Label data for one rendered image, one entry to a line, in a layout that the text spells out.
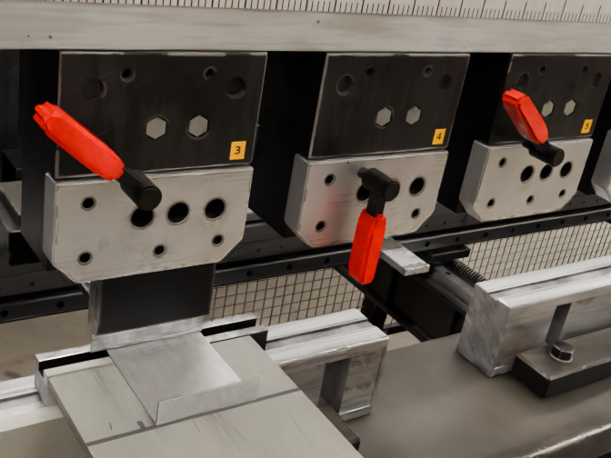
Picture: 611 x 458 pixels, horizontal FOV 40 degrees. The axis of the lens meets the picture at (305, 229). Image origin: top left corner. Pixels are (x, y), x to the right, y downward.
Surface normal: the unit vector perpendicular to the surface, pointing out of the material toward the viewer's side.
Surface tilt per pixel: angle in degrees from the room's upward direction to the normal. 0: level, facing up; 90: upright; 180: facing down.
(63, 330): 0
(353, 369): 90
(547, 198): 90
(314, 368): 90
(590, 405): 0
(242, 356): 0
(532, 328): 90
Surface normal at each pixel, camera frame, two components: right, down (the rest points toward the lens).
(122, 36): 0.54, 0.44
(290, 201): -0.83, 0.11
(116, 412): 0.17, -0.89
